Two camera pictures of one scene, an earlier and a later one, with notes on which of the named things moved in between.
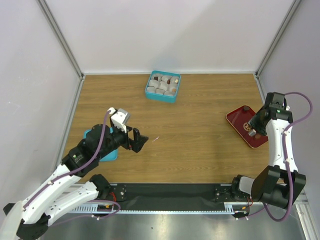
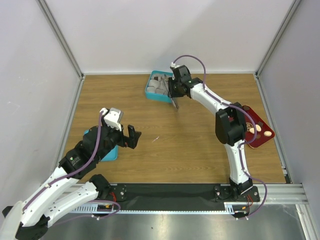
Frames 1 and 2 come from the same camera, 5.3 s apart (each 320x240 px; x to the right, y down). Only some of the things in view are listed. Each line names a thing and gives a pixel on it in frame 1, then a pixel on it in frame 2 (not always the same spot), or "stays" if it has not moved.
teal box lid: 111,156 stays
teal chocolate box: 162,86 stays
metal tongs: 253,132 to 174,102
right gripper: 254,121 to 171,81
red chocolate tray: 239,118 stays
